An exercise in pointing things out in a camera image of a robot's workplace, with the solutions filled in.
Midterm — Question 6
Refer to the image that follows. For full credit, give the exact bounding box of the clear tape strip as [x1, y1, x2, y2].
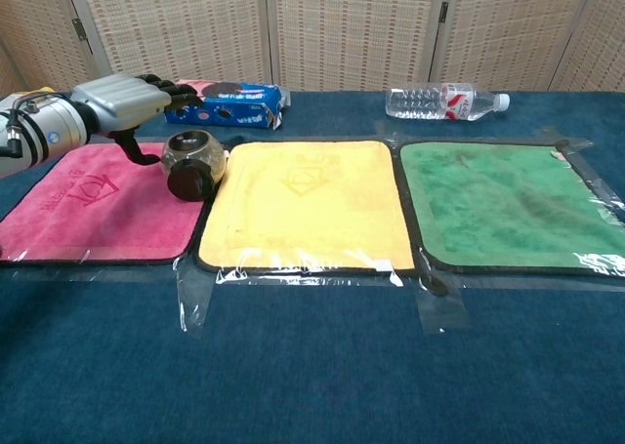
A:
[174, 261, 219, 334]
[414, 267, 474, 337]

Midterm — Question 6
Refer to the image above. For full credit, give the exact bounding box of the yellow cloth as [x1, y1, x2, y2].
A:
[194, 140, 417, 273]

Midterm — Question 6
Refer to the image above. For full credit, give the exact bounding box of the clear plastic jar black lid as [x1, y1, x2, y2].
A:
[161, 129, 229, 204]

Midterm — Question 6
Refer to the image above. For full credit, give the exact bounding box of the woven bamboo folding screen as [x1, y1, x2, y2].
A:
[0, 0, 625, 98]

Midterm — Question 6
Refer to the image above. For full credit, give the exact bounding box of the dark blue felt table cover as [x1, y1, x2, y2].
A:
[0, 90, 625, 444]

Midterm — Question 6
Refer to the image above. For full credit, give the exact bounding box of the blue pink cookie box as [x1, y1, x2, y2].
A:
[164, 78, 293, 131]

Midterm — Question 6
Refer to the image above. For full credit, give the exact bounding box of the pink cloth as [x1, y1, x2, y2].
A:
[0, 141, 216, 267]

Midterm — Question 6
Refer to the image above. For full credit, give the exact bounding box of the green cloth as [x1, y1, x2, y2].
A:
[397, 141, 625, 277]

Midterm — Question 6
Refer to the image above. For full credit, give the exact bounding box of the clear plastic water bottle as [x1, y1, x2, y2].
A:
[385, 82, 512, 122]

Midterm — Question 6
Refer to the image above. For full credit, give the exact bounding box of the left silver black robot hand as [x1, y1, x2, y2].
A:
[71, 72, 206, 166]

